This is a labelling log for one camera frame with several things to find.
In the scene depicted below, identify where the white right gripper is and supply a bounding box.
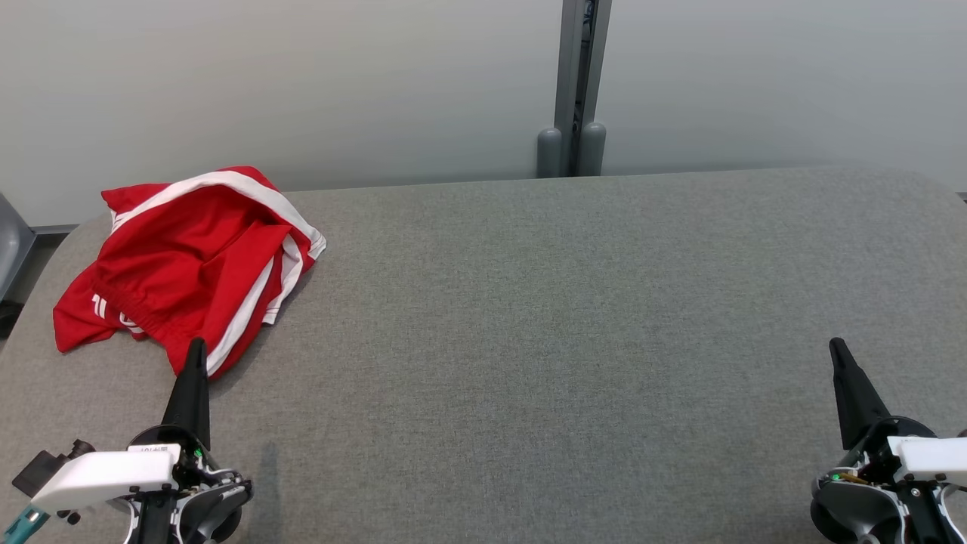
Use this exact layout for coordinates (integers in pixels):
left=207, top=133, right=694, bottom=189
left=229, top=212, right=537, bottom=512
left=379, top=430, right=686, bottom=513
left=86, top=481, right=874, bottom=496
left=829, top=338, right=967, bottom=486

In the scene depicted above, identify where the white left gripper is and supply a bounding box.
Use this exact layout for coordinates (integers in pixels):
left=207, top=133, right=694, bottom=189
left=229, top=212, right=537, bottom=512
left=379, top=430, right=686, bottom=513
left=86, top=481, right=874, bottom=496
left=30, top=338, right=212, bottom=516

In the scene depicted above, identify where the red shorts white band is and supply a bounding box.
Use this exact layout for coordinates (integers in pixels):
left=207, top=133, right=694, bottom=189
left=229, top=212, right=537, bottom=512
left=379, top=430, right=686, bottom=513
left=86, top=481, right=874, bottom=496
left=53, top=166, right=327, bottom=379

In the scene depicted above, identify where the black left cable teal plug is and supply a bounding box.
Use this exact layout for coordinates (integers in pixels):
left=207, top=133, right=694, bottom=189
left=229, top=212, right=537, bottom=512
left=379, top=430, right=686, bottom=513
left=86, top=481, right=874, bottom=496
left=0, top=505, right=50, bottom=544

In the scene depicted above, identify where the grey cylindrical post foot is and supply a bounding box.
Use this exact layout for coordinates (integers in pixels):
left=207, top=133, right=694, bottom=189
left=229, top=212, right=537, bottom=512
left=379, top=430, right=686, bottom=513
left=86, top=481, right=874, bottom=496
left=579, top=122, right=607, bottom=176
left=537, top=127, right=564, bottom=179

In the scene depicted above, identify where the grey partition post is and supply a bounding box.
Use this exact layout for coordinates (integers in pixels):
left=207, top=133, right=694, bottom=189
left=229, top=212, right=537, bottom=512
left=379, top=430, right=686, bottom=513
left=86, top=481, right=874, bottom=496
left=554, top=0, right=613, bottom=177

